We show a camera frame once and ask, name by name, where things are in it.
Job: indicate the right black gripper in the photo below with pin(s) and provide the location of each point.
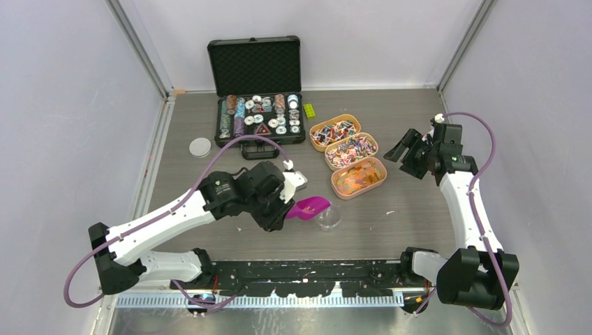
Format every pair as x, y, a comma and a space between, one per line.
412, 136

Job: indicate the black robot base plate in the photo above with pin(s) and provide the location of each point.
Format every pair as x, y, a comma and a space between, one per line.
306, 278

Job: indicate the black poker chip case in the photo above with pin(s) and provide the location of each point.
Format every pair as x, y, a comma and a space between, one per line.
258, 84

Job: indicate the yellow-green small block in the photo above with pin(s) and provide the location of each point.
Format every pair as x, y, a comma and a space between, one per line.
309, 111

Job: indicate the magenta plastic scoop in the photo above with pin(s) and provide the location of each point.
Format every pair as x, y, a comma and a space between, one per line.
308, 208

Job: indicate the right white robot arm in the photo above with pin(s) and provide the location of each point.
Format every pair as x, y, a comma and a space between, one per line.
478, 271

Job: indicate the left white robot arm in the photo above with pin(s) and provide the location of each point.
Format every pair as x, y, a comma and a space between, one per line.
132, 258

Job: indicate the orange tray with lollipops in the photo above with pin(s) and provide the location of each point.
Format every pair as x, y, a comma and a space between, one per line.
333, 130

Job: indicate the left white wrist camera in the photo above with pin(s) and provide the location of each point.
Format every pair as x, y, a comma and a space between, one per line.
293, 182

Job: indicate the beige tray swirl lollipops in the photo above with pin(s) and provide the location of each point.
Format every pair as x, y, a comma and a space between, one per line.
346, 152

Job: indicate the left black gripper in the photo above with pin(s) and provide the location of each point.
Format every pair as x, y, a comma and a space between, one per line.
276, 220

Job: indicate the clear round plastic jar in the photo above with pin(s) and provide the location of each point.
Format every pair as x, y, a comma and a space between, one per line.
329, 219

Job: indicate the pink tray popsicle candies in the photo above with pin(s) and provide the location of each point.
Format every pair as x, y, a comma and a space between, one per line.
358, 178

